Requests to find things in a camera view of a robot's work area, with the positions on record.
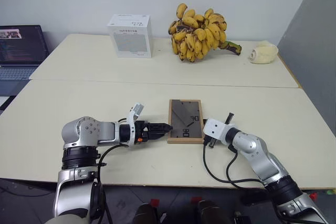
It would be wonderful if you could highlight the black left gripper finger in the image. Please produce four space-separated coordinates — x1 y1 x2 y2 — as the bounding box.
150 130 169 142
150 122 173 132

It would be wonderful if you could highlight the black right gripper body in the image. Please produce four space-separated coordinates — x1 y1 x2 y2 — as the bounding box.
207 112 235 148

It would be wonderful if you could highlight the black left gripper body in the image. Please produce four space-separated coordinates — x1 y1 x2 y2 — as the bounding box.
134 120 153 144

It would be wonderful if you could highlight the wooden picture frame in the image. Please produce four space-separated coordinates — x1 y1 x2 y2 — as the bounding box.
167 99 205 145

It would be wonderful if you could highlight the dark rounded shape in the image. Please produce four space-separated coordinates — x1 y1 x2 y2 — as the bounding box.
133 202 159 224
196 199 224 224

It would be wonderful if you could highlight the yellow banana bunch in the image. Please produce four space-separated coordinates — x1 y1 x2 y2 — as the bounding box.
167 3 243 63

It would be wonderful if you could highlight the white printed cardboard box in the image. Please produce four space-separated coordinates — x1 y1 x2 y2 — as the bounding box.
106 13 154 59

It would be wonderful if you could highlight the grey partition panel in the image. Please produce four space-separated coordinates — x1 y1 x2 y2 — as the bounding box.
277 0 336 141

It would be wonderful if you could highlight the open dark laptop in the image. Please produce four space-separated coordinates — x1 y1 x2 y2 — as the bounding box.
0 24 51 97

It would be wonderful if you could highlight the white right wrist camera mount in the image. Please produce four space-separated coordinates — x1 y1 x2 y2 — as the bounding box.
202 119 232 144

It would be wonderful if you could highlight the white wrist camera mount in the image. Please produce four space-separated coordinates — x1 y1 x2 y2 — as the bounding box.
126 102 145 147
202 119 232 144

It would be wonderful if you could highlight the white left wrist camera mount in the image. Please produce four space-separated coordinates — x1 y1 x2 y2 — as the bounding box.
126 102 145 147

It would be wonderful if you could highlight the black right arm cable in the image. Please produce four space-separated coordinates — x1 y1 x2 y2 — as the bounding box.
202 140 267 184

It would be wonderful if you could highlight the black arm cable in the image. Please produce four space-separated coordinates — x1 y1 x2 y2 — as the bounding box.
97 142 127 176
202 140 267 184

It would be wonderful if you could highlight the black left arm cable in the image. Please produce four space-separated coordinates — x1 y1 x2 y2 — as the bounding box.
97 142 127 176

